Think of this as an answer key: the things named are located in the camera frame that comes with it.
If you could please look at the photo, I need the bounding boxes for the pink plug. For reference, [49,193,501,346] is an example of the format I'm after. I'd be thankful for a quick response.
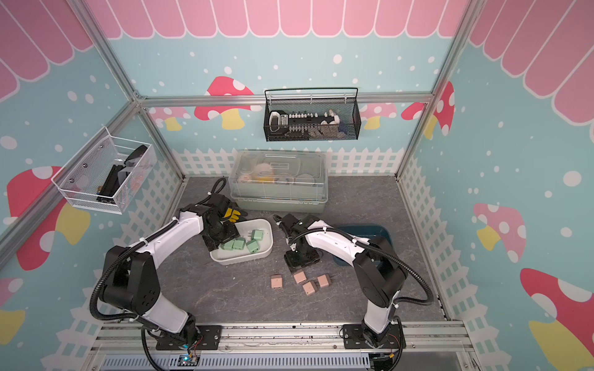
[270,275,283,289]
[303,281,317,296]
[317,274,331,288]
[292,270,307,284]

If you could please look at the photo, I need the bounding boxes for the clear lidded storage box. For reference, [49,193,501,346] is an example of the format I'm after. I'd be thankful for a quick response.
[228,150,329,213]

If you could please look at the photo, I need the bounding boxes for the white wire wall basket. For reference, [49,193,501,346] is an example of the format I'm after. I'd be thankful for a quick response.
[52,128,157,215]

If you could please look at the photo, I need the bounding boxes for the items in black basket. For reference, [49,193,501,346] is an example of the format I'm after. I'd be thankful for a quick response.
[264,110,348,141]

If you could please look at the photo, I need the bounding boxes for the black wire wall basket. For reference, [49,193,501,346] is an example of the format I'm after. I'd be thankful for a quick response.
[263,87,361,142]

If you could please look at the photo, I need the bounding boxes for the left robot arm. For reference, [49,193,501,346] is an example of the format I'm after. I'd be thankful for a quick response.
[89,178,242,348]

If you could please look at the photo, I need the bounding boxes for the aluminium front rail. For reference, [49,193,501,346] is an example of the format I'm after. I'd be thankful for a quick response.
[90,321,473,355]

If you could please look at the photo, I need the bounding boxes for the green circuit board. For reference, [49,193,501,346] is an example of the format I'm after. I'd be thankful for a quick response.
[177,354,200,367]

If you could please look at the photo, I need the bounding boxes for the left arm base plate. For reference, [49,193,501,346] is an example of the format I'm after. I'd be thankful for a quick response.
[156,325,223,351]

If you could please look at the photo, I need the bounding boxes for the dark teal plastic tray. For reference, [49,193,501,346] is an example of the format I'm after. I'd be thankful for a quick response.
[336,224,395,253]

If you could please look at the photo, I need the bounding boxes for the yellow rubber glove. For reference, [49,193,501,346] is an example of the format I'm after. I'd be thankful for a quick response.
[221,207,247,223]

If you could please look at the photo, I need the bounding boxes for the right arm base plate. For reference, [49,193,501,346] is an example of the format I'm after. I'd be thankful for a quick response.
[339,324,407,350]

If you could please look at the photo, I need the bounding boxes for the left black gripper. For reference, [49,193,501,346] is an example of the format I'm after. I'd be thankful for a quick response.
[203,220,240,251]

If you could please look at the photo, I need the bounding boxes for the green plug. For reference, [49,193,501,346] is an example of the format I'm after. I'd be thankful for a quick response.
[251,230,265,243]
[246,240,261,254]
[234,237,246,250]
[220,241,235,250]

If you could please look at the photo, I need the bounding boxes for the white plastic tray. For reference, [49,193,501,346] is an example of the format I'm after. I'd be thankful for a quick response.
[210,219,273,266]

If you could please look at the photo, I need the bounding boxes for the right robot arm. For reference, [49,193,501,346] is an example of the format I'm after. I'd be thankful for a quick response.
[273,214,435,349]

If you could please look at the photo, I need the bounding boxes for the black item in white basket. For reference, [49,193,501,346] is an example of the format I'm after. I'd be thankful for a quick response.
[97,145,148,204]

